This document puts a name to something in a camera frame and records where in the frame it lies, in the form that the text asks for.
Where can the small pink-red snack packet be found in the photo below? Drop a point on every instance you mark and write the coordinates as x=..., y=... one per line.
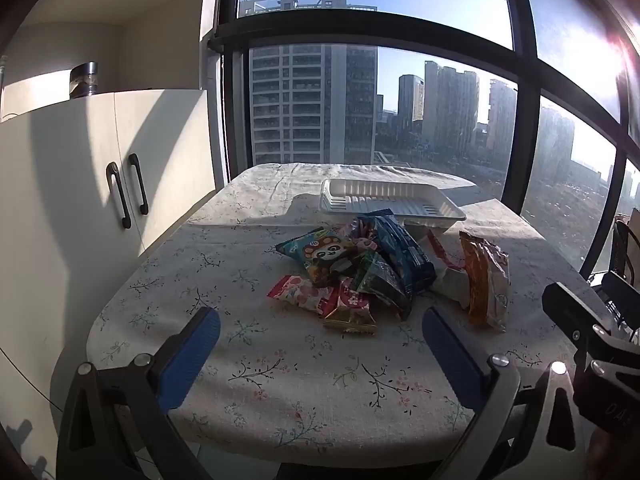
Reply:
x=300, y=295

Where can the black window frame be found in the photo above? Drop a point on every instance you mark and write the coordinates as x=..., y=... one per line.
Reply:
x=375, y=30

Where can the black mesh chair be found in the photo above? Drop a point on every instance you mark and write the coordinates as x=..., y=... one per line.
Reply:
x=625, y=250

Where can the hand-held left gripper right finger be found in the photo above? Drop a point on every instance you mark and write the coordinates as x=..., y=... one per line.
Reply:
x=450, y=355

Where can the green seaweed snack packet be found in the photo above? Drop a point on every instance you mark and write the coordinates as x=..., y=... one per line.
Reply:
x=385, y=285

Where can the dark blue snack packet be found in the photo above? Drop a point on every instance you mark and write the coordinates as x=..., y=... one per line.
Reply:
x=400, y=250

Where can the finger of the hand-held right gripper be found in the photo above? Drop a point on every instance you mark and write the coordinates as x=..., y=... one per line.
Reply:
x=570, y=310
x=622, y=290

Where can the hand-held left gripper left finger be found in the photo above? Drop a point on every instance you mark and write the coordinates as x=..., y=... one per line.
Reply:
x=190, y=355

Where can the orange snack packet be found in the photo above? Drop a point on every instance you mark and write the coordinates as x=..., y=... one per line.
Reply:
x=487, y=285

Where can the brown snack packet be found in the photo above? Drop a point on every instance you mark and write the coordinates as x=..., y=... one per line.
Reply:
x=325, y=276

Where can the white plastic tray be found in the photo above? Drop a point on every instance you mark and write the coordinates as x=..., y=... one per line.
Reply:
x=380, y=197

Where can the floral tablecloth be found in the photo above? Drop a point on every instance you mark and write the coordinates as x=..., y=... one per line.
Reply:
x=280, y=370

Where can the grey high-rise building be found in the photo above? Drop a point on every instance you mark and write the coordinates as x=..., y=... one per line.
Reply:
x=300, y=105

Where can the red and gold snack packet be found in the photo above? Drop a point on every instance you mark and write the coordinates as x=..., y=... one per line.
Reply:
x=350, y=310

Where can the white and red snack packet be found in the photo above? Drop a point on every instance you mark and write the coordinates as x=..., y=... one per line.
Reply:
x=450, y=275

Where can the teal cartoon snack packet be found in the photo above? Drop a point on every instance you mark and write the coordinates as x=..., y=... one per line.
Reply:
x=300, y=250

